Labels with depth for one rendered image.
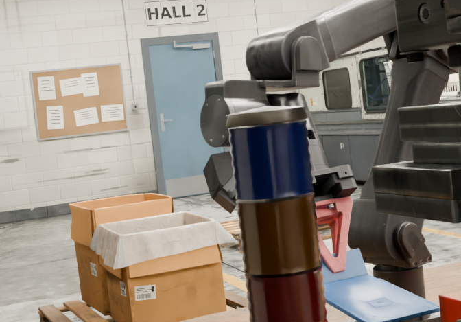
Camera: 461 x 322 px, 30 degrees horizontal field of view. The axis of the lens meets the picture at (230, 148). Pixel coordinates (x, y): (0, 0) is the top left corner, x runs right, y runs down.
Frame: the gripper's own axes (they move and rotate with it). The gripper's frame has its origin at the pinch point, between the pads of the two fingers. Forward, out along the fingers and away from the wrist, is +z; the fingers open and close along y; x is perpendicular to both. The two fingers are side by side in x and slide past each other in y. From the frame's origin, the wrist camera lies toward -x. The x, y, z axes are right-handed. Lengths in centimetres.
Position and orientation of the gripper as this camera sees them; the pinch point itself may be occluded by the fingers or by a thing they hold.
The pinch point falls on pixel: (335, 265)
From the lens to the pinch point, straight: 93.2
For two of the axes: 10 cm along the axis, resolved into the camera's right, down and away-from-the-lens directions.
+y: 2.3, -4.2, -8.8
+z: 2.8, 8.9, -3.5
